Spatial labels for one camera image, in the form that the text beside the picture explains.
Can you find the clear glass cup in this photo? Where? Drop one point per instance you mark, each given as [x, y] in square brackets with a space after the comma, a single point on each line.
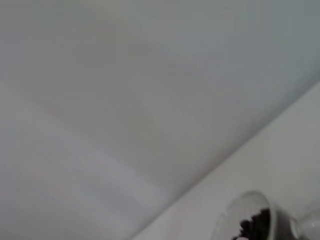
[250, 200]

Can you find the coffee beans pile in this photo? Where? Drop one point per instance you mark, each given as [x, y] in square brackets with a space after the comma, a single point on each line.
[257, 222]

